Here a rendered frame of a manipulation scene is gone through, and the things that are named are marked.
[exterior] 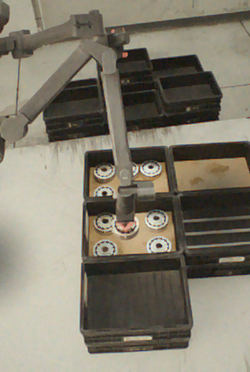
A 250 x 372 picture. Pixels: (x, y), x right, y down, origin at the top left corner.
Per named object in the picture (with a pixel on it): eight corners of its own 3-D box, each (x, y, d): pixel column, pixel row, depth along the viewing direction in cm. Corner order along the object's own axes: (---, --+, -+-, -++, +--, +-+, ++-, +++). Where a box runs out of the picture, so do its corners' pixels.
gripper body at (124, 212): (134, 199, 157) (134, 187, 151) (134, 222, 151) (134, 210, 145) (116, 200, 157) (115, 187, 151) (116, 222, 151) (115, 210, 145)
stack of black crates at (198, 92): (164, 151, 310) (164, 102, 275) (156, 124, 329) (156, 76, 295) (217, 144, 311) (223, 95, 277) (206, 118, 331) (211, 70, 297)
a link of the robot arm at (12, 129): (90, 31, 140) (89, 26, 130) (119, 61, 143) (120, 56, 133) (1, 129, 144) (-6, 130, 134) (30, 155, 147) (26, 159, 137)
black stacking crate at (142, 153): (86, 215, 193) (83, 200, 184) (87, 168, 212) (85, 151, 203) (174, 210, 192) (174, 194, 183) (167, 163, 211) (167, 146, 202)
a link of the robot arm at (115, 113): (98, 56, 142) (98, 51, 132) (115, 54, 142) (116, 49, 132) (116, 179, 150) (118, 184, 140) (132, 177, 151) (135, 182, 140)
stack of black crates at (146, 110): (109, 159, 308) (105, 123, 282) (105, 131, 327) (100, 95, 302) (164, 151, 310) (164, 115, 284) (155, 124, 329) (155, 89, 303)
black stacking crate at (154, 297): (84, 345, 154) (80, 334, 145) (85, 275, 173) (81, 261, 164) (191, 340, 153) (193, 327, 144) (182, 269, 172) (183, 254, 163)
